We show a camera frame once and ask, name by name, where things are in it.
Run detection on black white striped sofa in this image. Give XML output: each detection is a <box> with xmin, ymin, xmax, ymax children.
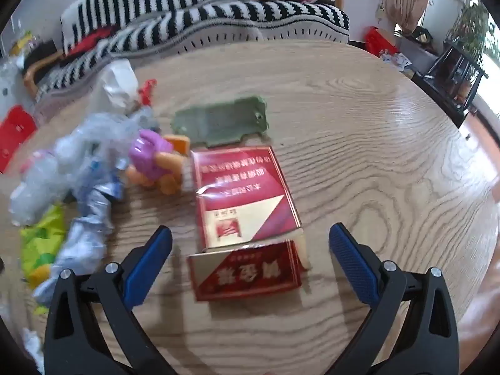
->
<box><xmin>24</xmin><ymin>0</ymin><xmax>350</xmax><ymax>99</ymax></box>

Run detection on red cigarette pack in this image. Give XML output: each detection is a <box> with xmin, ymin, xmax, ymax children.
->
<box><xmin>187</xmin><ymin>146</ymin><xmax>311</xmax><ymax>301</ymax></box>

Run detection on green flat plastic piece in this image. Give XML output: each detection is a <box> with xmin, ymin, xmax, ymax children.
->
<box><xmin>170</xmin><ymin>96</ymin><xmax>269</xmax><ymax>147</ymax></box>

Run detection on black plant stand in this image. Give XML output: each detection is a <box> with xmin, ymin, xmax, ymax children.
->
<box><xmin>412</xmin><ymin>41</ymin><xmax>489</xmax><ymax>128</ymax></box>

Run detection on clear crumpled plastic wrap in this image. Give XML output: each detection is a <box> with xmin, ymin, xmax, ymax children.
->
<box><xmin>8</xmin><ymin>107</ymin><xmax>159</xmax><ymax>226</ymax></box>

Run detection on green popcorn snack bag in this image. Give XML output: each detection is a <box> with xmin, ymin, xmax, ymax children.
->
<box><xmin>20</xmin><ymin>204</ymin><xmax>67</xmax><ymax>289</ymax></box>

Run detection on newspaper wad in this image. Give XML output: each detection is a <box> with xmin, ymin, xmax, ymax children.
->
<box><xmin>32</xmin><ymin>156</ymin><xmax>130</xmax><ymax>306</ymax></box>

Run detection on red cloth on sofa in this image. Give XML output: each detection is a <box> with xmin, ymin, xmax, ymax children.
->
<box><xmin>66</xmin><ymin>25</ymin><xmax>119</xmax><ymax>58</ymax></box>

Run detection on red pig stool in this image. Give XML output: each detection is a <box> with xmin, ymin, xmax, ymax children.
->
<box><xmin>0</xmin><ymin>105</ymin><xmax>37</xmax><ymax>173</ymax></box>

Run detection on purple orange toy figure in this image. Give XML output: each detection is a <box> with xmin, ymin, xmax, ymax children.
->
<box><xmin>125</xmin><ymin>130</ymin><xmax>191</xmax><ymax>196</ymax></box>

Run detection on green potted plant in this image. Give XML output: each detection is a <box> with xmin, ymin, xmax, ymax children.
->
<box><xmin>445</xmin><ymin>0</ymin><xmax>499</xmax><ymax>65</ymax></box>

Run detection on white paper cup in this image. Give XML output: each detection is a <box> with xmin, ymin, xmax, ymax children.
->
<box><xmin>87</xmin><ymin>59</ymin><xmax>139</xmax><ymax>114</ymax></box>

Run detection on red plastic strip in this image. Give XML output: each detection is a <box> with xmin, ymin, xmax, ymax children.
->
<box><xmin>137</xmin><ymin>79</ymin><xmax>158</xmax><ymax>107</ymax></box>

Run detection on red bag on floor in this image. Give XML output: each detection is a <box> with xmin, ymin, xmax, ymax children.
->
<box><xmin>364</xmin><ymin>26</ymin><xmax>398</xmax><ymax>57</ymax></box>

